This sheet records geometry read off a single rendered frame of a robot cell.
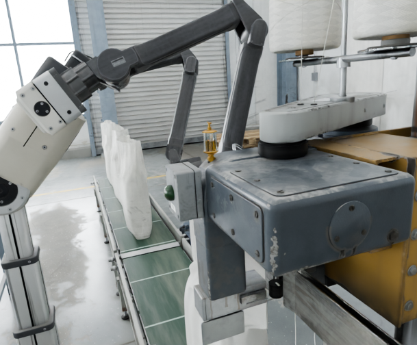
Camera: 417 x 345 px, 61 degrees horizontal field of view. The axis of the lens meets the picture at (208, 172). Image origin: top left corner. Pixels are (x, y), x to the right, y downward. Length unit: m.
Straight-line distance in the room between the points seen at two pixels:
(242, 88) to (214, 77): 7.73
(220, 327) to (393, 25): 0.63
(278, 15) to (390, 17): 0.29
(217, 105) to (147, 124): 1.76
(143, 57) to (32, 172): 0.47
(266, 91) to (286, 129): 8.76
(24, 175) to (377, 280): 0.95
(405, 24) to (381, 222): 0.31
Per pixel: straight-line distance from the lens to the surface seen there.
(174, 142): 1.36
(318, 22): 0.85
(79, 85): 0.92
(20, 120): 1.08
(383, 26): 0.66
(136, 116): 8.20
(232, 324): 0.80
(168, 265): 2.28
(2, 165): 1.17
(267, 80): 9.38
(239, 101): 0.95
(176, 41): 0.96
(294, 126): 0.63
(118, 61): 0.92
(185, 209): 0.62
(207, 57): 8.65
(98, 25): 7.78
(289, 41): 0.85
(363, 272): 0.79
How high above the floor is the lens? 1.48
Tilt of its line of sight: 15 degrees down
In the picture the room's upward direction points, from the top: 4 degrees counter-clockwise
